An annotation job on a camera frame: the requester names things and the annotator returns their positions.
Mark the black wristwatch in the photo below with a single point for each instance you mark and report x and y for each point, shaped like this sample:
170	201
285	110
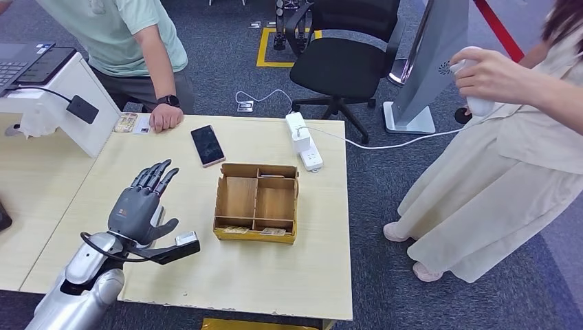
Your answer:
168	100

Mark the person's hand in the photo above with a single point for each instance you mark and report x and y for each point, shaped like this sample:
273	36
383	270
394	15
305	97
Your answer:
487	75
166	118

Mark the patterned card stack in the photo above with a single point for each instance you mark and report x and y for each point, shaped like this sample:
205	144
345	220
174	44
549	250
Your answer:
125	123

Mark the white desktop terminal stand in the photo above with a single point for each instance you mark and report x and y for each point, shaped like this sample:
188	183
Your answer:
86	82

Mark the pale shoe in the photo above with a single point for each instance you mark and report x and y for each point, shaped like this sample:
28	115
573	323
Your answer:
394	233
426	273

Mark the white ID card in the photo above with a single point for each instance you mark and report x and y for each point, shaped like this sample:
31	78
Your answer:
141	125

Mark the person's forearm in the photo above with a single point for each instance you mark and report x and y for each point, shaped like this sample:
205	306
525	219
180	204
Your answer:
546	95
157	64
535	52

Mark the white charger plug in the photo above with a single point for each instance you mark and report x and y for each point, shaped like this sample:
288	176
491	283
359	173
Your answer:
301	139

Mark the yellow box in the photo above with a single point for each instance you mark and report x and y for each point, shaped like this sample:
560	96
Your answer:
255	325

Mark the black tablet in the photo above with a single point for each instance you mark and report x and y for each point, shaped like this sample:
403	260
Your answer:
45	66

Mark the black metal stand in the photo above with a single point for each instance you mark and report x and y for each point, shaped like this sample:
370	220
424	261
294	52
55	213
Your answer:
280	27

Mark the person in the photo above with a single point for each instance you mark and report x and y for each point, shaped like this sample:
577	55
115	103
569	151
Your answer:
100	36
501	182

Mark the black power adapter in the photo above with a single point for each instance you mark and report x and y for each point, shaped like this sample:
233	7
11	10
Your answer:
83	109

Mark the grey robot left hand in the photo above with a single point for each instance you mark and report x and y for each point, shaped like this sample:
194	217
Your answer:
134	212

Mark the silver floor socket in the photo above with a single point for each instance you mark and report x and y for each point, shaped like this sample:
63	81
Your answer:
245	106

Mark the wooden compartment box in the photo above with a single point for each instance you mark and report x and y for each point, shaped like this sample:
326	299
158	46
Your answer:
241	198

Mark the black office chair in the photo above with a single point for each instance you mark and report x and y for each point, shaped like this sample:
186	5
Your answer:
339	68

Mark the patterned room key card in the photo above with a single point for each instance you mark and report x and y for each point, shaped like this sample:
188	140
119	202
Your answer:
273	232
235	230

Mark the dark laptop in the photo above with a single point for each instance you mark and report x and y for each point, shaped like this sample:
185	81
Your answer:
13	64

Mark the white handheld controller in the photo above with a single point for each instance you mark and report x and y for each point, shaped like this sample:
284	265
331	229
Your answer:
480	108

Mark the pale grey card reader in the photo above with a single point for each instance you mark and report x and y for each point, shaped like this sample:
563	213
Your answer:
159	216

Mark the dark brown object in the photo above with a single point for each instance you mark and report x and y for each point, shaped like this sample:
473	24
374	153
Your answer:
4	217

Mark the grey kiosk screen stand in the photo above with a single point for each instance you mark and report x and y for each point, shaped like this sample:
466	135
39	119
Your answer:
432	45

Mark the white power strip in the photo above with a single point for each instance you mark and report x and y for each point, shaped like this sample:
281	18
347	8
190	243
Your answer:
312	159

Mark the black smartphone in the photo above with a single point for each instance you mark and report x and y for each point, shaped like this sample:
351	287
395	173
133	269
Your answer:
207	145

